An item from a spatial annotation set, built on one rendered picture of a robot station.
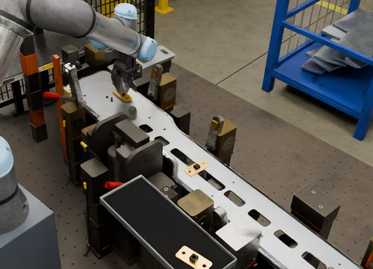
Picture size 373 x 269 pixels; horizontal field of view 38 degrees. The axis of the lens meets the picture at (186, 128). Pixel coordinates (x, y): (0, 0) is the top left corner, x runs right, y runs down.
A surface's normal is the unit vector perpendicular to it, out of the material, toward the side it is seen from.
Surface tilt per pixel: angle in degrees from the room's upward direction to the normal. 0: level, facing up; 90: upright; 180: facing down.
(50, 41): 0
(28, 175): 0
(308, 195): 0
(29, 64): 90
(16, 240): 90
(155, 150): 90
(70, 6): 54
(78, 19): 79
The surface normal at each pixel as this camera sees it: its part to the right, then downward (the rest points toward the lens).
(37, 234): 0.75, 0.44
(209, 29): 0.06, -0.78
